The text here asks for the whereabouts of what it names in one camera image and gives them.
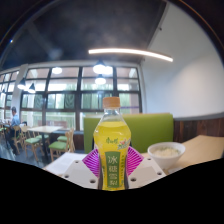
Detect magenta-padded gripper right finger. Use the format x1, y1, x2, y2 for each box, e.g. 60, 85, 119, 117
125, 146, 167, 190

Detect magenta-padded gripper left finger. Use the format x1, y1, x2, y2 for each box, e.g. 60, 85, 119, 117
62, 148, 103, 190

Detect yellow drink bottle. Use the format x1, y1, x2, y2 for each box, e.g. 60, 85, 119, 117
93, 96, 132, 191

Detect white open booklet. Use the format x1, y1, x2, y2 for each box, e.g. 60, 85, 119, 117
43, 151, 88, 176

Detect white ceramic bowl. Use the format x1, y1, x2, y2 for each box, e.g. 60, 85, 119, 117
147, 141, 186, 171

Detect wooden green-seated chairs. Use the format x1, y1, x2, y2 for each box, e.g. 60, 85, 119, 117
0, 124, 76, 163

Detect green upholstered bench backrest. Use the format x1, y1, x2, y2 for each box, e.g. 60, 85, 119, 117
83, 112, 175, 154

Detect light wooden dining table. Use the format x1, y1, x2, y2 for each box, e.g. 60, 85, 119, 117
27, 125, 64, 161

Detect person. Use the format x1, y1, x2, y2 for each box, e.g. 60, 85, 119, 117
6, 106, 21, 154

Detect dark pendant ceiling lamps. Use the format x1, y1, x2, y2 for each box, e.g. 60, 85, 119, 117
17, 59, 109, 94

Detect long curved light strip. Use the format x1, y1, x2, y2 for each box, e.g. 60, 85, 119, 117
88, 47, 174, 63

